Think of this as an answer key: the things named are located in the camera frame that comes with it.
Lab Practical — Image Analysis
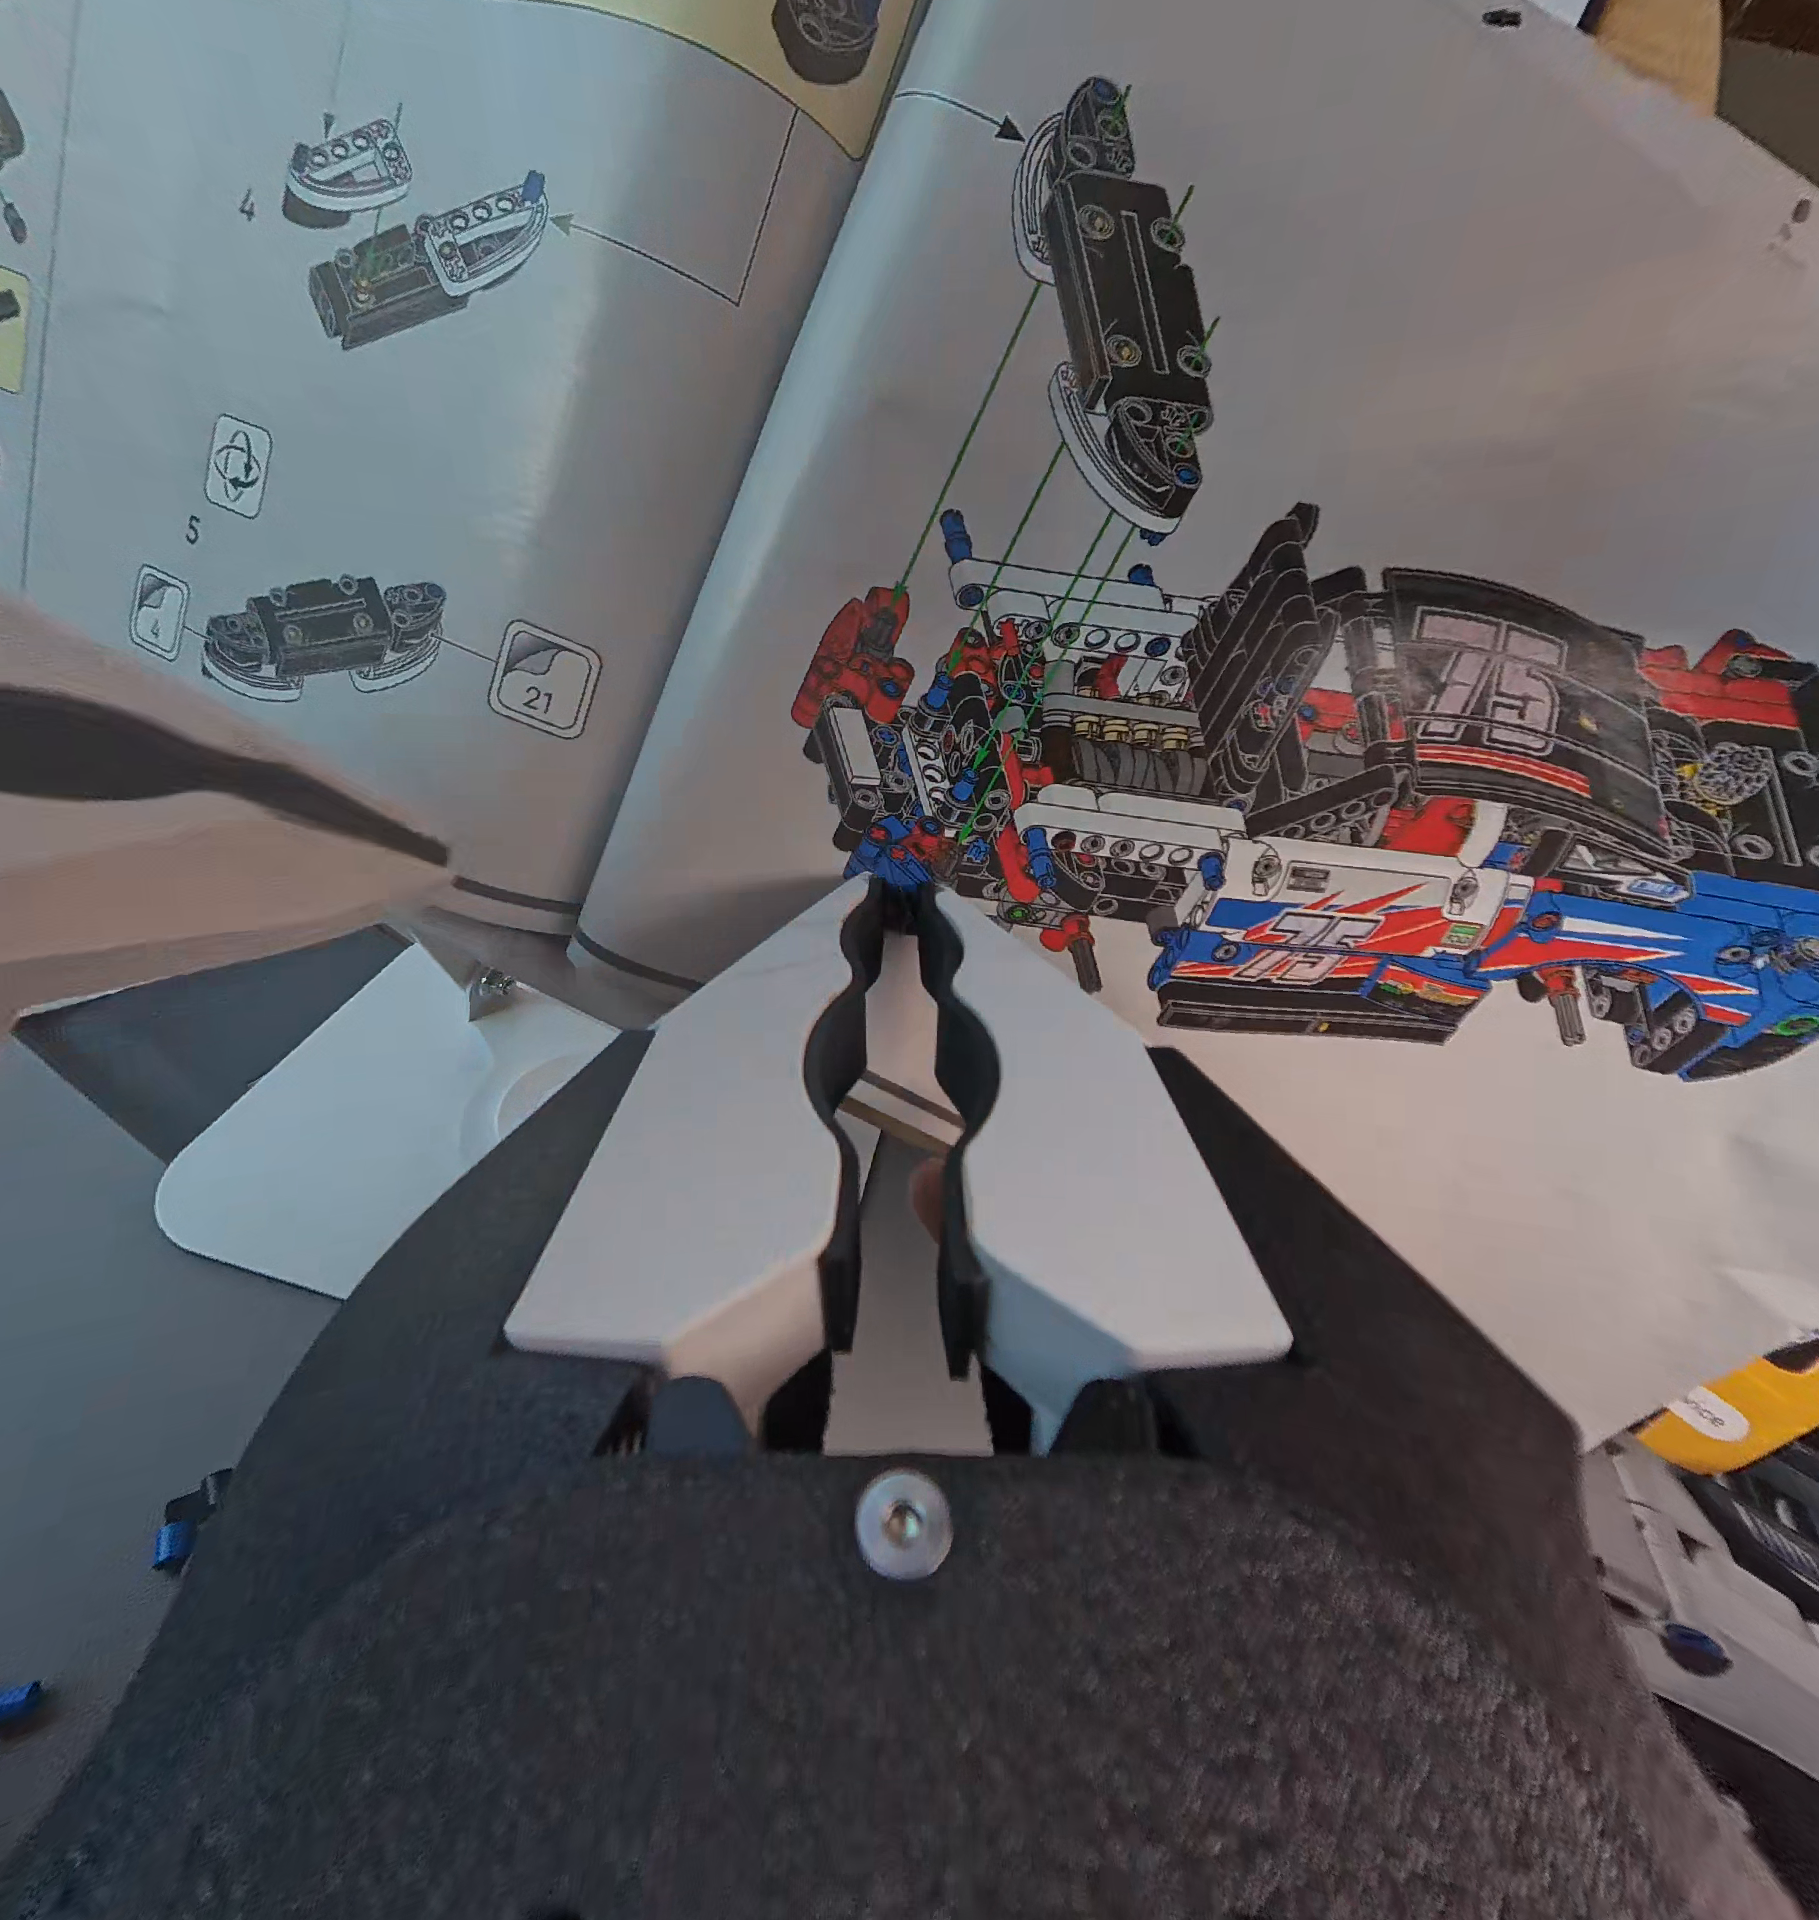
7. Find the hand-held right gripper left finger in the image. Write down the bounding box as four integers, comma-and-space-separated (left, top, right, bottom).
505, 873, 891, 1445

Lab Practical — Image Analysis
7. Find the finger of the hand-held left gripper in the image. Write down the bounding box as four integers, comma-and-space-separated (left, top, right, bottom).
0, 569, 454, 860
0, 743, 454, 1090

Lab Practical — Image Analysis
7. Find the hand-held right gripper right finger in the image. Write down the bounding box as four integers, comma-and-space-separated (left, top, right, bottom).
921, 889, 1296, 1452

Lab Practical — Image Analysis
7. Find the toy car instruction booklet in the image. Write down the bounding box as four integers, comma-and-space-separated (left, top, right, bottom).
0, 0, 1819, 1448

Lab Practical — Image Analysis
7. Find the white monitor stand base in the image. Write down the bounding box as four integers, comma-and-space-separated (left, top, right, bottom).
155, 926, 656, 1302

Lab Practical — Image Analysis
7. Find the yellow packet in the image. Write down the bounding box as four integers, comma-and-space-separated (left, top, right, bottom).
1633, 1302, 1819, 1482

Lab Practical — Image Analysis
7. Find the black toy set box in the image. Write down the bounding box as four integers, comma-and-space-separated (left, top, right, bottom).
1598, 1432, 1819, 1794

